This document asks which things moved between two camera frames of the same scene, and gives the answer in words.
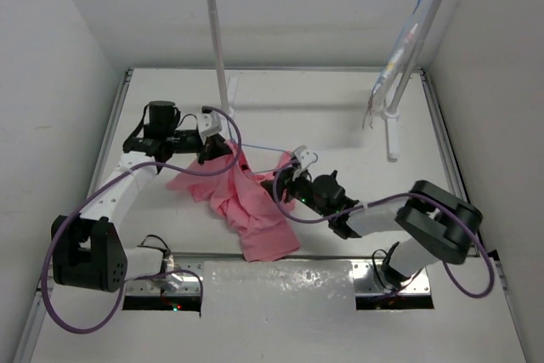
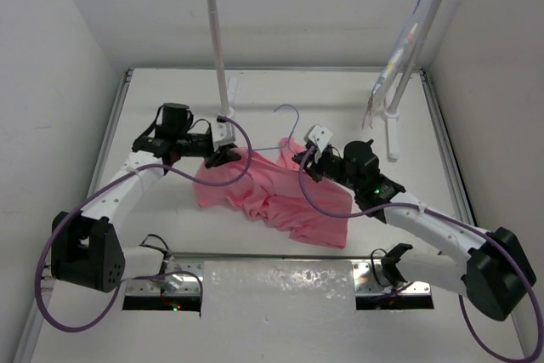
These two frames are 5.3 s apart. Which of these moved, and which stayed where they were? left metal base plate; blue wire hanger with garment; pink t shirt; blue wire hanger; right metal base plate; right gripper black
Moved: blue wire hanger; right gripper black; pink t shirt
Stayed: right metal base plate; left metal base plate; blue wire hanger with garment
